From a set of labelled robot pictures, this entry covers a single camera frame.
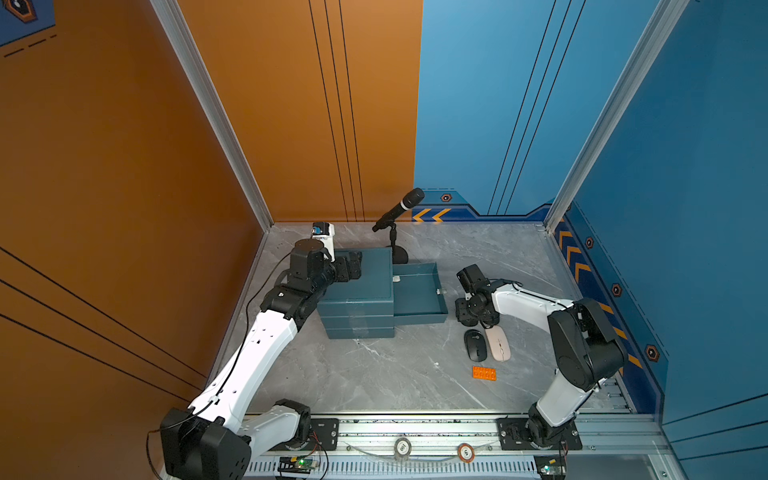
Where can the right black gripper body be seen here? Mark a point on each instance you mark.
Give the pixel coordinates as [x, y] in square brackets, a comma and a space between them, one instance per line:
[465, 309]

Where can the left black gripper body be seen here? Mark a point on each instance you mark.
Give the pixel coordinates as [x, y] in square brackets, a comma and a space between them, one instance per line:
[341, 272]

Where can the black computer mouse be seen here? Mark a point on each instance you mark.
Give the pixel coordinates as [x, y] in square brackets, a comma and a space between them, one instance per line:
[475, 344]

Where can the teal drawer cabinet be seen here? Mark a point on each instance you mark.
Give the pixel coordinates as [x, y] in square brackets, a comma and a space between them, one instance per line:
[362, 308]

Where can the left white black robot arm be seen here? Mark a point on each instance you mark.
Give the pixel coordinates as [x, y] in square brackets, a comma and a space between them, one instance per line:
[211, 438]

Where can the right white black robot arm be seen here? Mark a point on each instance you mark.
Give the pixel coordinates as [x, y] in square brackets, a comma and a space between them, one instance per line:
[586, 347]

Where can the black microphone stand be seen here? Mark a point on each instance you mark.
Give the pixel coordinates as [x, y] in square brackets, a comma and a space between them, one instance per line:
[399, 254]

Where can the orange toy brick plate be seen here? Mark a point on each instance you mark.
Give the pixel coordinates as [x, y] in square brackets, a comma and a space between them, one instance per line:
[484, 373]

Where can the black microphone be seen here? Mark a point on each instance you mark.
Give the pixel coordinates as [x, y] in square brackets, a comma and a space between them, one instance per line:
[407, 203]

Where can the right green circuit board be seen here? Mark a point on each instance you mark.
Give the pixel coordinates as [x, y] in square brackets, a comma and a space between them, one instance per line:
[550, 468]

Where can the green circuit board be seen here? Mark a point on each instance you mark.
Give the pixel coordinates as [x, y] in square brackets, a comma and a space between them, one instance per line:
[300, 465]
[550, 468]

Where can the left green circuit board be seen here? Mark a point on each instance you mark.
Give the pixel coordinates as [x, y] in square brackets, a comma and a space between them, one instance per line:
[300, 465]

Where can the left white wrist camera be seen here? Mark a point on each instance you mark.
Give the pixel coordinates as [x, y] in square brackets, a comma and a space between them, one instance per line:
[325, 232]

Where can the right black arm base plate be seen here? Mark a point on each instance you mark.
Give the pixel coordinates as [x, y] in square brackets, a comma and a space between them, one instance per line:
[510, 433]

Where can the orange round rail sticker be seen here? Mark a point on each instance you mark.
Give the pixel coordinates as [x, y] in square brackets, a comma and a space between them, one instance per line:
[465, 453]

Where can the grey round rail sticker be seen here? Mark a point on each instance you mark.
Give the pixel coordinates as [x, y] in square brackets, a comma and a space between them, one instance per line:
[402, 448]

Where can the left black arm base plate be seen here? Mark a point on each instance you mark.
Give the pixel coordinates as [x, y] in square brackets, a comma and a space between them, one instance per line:
[324, 430]

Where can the aluminium front rail frame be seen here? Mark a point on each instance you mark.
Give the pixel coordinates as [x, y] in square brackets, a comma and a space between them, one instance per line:
[615, 446]

